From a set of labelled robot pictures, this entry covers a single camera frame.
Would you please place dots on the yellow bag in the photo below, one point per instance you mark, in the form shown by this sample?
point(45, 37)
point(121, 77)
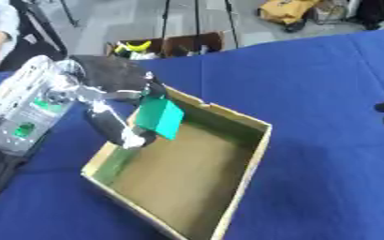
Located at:
point(286, 11)

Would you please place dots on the black tripod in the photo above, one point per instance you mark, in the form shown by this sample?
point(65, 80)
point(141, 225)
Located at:
point(42, 22)
point(198, 22)

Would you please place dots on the green rectangular block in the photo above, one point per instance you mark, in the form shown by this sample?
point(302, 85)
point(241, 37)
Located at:
point(160, 118)

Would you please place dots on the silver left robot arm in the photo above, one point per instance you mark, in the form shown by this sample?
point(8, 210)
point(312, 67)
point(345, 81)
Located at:
point(26, 103)

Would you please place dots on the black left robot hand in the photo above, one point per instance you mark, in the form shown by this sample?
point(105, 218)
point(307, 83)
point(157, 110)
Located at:
point(113, 75)

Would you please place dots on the tan cardboard box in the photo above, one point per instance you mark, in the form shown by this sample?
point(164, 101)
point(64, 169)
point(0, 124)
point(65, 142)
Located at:
point(190, 175)

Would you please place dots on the black bag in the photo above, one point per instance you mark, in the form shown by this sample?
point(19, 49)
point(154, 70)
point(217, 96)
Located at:
point(380, 12)

